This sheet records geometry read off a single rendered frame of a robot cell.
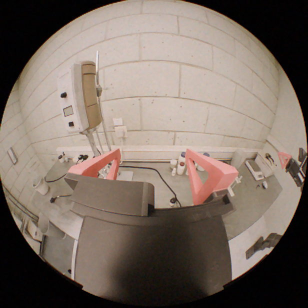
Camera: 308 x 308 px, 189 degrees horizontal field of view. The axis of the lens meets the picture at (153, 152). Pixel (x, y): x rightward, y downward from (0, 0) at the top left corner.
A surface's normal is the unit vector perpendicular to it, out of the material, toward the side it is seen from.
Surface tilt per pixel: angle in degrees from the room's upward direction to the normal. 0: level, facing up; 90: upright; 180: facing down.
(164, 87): 90
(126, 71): 90
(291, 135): 90
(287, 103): 90
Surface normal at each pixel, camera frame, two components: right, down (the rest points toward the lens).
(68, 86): 0.00, 0.60
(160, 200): 0.00, -0.80
